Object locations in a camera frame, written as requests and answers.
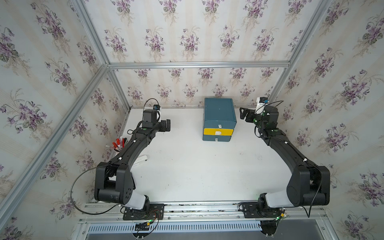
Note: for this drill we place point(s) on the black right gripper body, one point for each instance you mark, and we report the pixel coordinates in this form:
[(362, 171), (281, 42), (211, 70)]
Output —
[(251, 116)]

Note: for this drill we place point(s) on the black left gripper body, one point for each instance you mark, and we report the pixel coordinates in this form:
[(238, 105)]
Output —
[(162, 128)]

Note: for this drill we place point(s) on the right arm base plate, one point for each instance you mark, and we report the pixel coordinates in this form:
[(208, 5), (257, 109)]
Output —
[(253, 210)]

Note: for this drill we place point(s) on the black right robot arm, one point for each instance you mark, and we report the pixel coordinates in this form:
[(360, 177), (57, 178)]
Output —
[(309, 184)]

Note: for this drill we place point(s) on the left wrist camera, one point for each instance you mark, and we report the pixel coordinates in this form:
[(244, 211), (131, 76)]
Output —
[(157, 107)]

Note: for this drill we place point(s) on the teal top drawer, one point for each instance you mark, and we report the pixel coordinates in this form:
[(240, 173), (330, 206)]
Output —
[(216, 124)]

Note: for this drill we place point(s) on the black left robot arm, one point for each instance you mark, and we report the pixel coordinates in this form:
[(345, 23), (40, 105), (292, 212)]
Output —
[(114, 182)]

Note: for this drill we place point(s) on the white marker pen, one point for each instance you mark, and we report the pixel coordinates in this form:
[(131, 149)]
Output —
[(140, 160)]

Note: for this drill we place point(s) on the aluminium mounting rail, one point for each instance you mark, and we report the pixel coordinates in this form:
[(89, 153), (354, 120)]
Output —
[(225, 220)]

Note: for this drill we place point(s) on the red marker pens holder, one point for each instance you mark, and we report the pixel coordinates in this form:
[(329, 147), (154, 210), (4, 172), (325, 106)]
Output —
[(119, 144)]

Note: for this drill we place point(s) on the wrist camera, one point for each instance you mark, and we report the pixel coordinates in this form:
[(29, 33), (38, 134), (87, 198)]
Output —
[(261, 103), (157, 107)]

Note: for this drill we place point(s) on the teal drawer cabinet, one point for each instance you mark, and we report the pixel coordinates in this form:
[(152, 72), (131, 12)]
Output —
[(219, 109)]

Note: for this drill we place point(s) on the yellow drawer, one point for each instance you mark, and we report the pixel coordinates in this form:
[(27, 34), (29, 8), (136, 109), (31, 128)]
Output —
[(218, 132)]

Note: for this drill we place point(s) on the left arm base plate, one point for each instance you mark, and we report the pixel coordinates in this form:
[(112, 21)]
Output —
[(154, 212)]

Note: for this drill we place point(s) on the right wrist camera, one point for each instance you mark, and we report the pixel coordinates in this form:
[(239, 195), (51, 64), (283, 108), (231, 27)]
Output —
[(261, 103)]

